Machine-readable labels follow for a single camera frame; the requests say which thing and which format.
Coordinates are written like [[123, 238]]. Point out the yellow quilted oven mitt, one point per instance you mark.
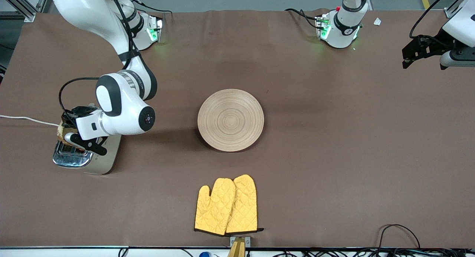
[[213, 208], [245, 205]]

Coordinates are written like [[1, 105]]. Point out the aluminium frame profile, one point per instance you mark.
[[449, 12], [22, 8]]

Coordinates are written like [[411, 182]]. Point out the round light wooden plate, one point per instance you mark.
[[230, 119]]

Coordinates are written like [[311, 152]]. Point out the yellow wooden post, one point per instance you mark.
[[237, 249]]

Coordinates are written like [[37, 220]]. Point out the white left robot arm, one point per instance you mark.
[[343, 30]]

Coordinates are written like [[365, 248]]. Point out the small metal table bracket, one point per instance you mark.
[[247, 242]]

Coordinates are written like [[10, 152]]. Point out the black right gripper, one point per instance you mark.
[[82, 110]]

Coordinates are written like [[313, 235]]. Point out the small white paper scrap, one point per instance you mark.
[[377, 21]]

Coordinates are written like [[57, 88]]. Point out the slice of brown bread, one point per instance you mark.
[[64, 133]]

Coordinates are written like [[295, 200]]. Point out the brown table cover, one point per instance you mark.
[[334, 138]]

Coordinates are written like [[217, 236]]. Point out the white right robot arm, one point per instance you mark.
[[122, 112]]

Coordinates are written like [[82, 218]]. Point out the small blue cap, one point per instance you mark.
[[205, 254]]

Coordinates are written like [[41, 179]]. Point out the cream and chrome toaster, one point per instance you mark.
[[107, 156]]

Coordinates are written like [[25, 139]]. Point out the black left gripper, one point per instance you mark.
[[435, 44]]

